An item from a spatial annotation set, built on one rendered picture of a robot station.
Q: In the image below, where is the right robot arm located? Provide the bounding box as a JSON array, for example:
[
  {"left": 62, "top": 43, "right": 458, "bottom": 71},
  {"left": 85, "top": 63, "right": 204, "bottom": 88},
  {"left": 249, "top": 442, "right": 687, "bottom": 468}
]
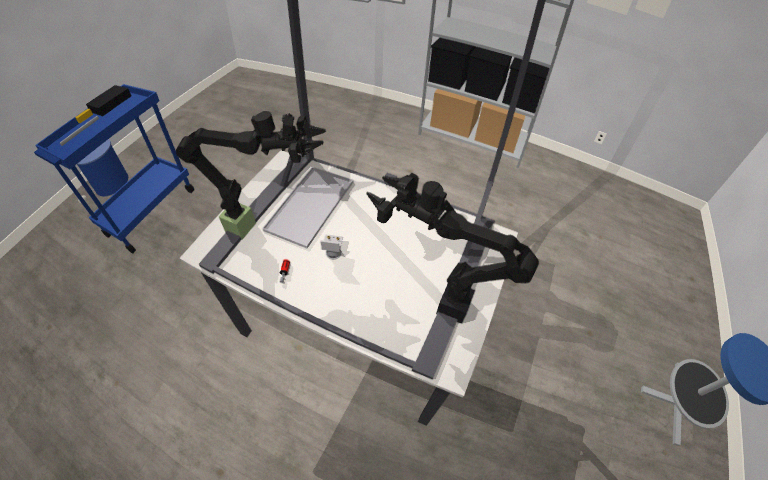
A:
[{"left": 176, "top": 111, "right": 295, "bottom": 220}]

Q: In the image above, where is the red screwdriver handle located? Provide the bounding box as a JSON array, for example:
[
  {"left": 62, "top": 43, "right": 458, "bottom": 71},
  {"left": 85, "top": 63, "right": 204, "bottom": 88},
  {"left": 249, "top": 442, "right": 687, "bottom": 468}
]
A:
[{"left": 279, "top": 259, "right": 290, "bottom": 283}]

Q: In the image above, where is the grey metal bracket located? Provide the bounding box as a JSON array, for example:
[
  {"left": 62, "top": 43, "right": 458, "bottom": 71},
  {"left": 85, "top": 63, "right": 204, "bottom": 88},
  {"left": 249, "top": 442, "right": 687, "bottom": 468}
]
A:
[{"left": 320, "top": 234, "right": 343, "bottom": 252}]

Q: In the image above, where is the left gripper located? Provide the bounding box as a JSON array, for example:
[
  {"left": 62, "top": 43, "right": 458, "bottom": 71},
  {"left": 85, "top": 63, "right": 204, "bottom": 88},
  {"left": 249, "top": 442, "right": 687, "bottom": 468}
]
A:
[{"left": 366, "top": 173, "right": 421, "bottom": 223}]

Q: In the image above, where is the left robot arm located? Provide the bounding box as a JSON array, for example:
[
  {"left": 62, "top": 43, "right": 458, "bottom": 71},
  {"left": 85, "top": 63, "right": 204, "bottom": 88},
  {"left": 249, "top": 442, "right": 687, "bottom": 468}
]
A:
[{"left": 397, "top": 176, "right": 539, "bottom": 307}]

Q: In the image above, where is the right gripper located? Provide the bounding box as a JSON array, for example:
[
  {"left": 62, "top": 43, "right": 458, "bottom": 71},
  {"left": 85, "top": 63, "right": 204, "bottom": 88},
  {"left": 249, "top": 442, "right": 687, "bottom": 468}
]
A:
[{"left": 276, "top": 116, "right": 326, "bottom": 163}]

